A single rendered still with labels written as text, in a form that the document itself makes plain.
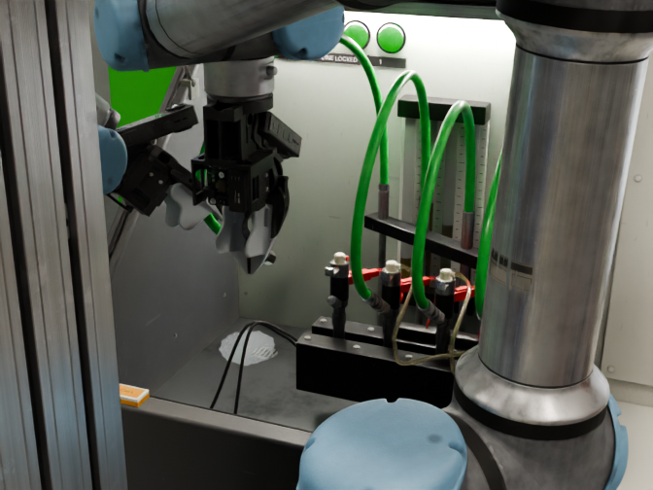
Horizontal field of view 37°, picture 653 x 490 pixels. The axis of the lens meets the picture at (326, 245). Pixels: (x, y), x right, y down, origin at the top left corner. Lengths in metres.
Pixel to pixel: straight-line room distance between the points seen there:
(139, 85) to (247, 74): 3.44
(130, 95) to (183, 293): 2.87
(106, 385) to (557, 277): 0.31
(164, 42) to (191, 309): 0.93
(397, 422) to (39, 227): 0.33
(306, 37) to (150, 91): 3.53
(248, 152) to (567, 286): 0.48
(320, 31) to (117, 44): 0.19
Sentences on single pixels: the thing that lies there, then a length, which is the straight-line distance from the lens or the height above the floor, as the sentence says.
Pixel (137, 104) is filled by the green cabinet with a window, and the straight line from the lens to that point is 4.47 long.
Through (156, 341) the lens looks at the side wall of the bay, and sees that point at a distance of 1.61.
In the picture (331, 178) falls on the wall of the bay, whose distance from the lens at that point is 1.70.
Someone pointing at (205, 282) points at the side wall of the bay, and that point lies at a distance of 1.73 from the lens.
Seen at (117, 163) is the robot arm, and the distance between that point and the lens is 1.09.
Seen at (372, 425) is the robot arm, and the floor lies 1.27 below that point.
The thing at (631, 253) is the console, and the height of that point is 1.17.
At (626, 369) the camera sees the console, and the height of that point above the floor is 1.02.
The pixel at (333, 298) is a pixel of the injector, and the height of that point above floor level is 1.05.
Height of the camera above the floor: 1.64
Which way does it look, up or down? 21 degrees down
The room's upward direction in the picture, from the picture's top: straight up
